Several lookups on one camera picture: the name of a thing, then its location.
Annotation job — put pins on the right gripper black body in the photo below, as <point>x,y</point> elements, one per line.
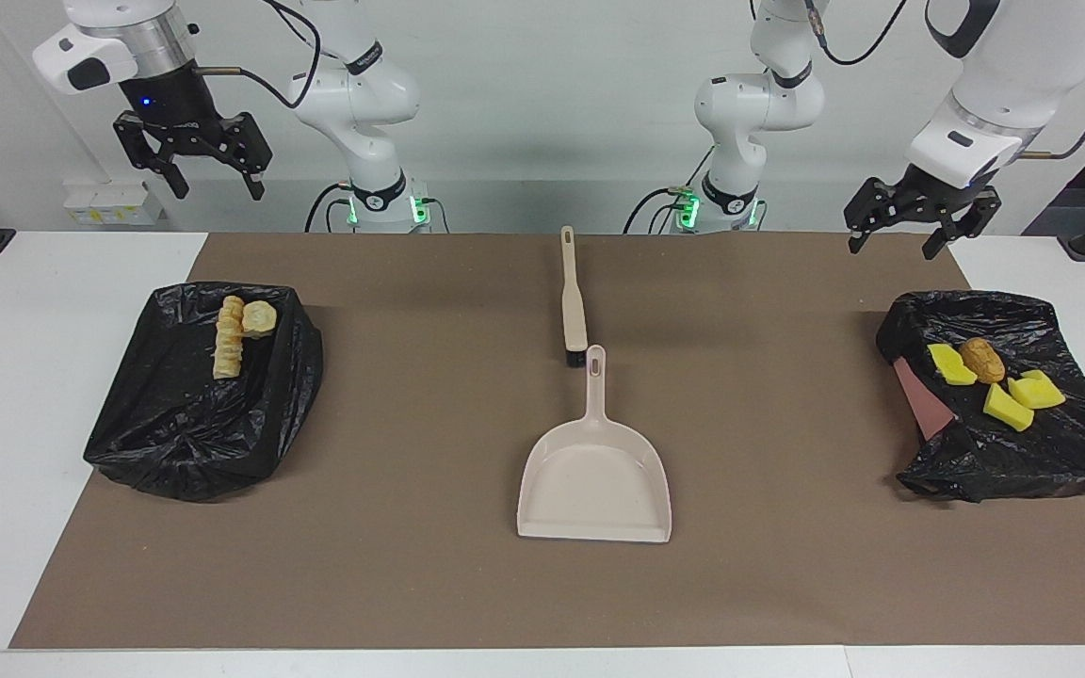
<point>170,104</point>

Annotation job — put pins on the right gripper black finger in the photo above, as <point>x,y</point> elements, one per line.
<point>251,151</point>
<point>147,146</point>

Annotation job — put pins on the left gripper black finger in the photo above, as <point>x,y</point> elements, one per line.
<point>966,226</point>
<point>867,207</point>

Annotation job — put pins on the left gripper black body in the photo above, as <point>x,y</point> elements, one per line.
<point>933,198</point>

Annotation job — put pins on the brown potato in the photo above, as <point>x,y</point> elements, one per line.
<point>983,361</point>

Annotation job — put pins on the golden croissant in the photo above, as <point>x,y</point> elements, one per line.
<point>227,358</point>
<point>233,314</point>
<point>260,320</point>

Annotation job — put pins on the beige brush black bristles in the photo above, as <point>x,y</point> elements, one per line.
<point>574,311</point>

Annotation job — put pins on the beige plastic dustpan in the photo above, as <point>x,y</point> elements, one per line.
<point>594,480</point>

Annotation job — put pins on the pink bin box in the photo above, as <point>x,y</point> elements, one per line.
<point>919,405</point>

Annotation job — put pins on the black plastic trash bag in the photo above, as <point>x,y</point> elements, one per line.
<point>1023,461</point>
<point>185,424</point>

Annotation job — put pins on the white power strip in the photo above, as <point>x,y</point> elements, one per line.
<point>109,205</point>

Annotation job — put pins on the brown table mat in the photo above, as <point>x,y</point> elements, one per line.
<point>316,584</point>

